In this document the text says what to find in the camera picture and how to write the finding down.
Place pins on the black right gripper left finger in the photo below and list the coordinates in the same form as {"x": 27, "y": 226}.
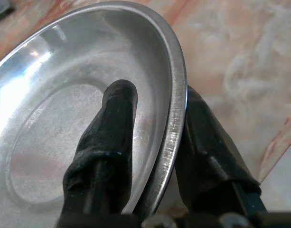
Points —
{"x": 107, "y": 152}

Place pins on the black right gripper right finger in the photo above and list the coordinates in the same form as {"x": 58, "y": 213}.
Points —
{"x": 207, "y": 156}

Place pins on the dark grey flat object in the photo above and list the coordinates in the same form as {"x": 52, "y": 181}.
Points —
{"x": 1, "y": 9}

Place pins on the round stainless steel plate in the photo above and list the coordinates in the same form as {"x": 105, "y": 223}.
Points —
{"x": 64, "y": 95}

